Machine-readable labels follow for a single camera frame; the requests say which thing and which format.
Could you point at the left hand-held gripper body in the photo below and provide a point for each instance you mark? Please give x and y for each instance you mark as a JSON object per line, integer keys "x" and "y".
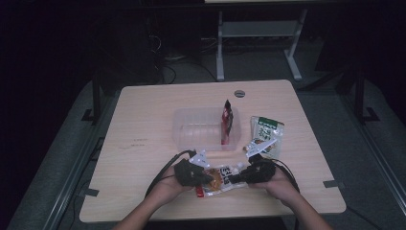
{"x": 188, "y": 172}

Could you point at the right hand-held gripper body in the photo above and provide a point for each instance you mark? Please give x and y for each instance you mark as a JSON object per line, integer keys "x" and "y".
{"x": 263, "y": 169}

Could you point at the orange white spout pouch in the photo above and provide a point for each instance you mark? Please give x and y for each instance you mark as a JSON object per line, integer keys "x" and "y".
{"x": 221, "y": 179}

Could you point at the clear plastic container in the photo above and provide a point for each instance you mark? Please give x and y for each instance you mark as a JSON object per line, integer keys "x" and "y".
{"x": 198, "y": 127}

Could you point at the red snack packet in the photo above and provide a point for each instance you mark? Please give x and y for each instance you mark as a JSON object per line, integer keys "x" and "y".
{"x": 227, "y": 123}

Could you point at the person's right hand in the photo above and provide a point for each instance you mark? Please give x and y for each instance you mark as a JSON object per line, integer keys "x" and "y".
{"x": 281, "y": 187}

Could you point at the person's left hand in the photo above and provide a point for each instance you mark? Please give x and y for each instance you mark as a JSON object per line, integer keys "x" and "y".
{"x": 169, "y": 188}

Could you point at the green white snack packet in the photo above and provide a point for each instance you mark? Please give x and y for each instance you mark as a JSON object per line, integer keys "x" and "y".
{"x": 266, "y": 127}

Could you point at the grey tape strip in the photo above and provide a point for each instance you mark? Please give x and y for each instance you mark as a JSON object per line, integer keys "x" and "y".
{"x": 333, "y": 184}
{"x": 89, "y": 192}

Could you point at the grey table grommet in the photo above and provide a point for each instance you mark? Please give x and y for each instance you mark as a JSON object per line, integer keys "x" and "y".
{"x": 239, "y": 93}

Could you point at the black metal stand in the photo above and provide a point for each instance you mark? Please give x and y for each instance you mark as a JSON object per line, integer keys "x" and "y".
{"x": 360, "y": 96}

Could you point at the white metal desk frame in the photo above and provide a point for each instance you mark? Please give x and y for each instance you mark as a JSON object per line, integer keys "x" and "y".
{"x": 255, "y": 28}

